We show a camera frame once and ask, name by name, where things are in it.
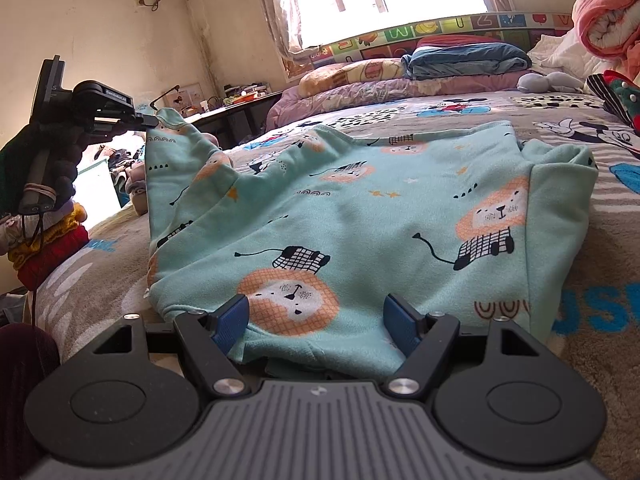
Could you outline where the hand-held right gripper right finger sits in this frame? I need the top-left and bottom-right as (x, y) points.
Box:
(382, 293), (551, 397)

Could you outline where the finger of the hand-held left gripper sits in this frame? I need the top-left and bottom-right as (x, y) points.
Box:
(90, 127), (146, 140)
(102, 113), (162, 127)

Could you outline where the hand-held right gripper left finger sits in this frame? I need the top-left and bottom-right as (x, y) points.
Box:
(90, 293), (252, 397)

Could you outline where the teal lion print garment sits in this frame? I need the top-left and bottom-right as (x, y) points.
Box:
(145, 107), (600, 379)

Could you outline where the pile of assorted clothes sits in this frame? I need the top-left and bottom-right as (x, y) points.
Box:
(97, 144), (151, 212)

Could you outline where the red and yellow clothes pile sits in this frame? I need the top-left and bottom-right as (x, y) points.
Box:
(0, 202), (91, 292)

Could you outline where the person's left hand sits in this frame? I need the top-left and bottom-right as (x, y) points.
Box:
(0, 121), (90, 213)

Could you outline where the black desk lamp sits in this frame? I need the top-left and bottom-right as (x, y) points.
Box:
(149, 85), (181, 111)

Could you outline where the dark desk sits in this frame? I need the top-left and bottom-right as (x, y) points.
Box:
(182, 91), (284, 149)

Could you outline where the desk clutter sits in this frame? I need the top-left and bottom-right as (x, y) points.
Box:
(219, 82), (274, 107)

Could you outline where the lace curtain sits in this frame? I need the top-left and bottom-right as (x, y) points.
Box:
(252, 0), (321, 57)

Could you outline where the person's maroon trouser leg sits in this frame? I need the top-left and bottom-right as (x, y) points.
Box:
(0, 324), (62, 480)

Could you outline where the colourful alphabet foam mat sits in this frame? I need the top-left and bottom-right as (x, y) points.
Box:
(282, 10), (576, 81)

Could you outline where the folded blue blanket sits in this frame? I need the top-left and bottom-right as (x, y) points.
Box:
(402, 41), (533, 81)

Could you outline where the grey plush toy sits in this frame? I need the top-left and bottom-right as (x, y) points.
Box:
(517, 71), (584, 94)

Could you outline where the folded red cloth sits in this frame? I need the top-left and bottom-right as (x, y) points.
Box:
(417, 34), (506, 49)

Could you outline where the dark striped garment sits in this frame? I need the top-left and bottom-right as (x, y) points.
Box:
(585, 70), (640, 134)

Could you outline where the white crumpled cloth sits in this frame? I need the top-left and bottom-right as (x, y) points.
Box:
(527, 27), (607, 81)

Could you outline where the rolled orange pink quilt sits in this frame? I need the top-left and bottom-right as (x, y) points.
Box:
(571, 0), (640, 64)

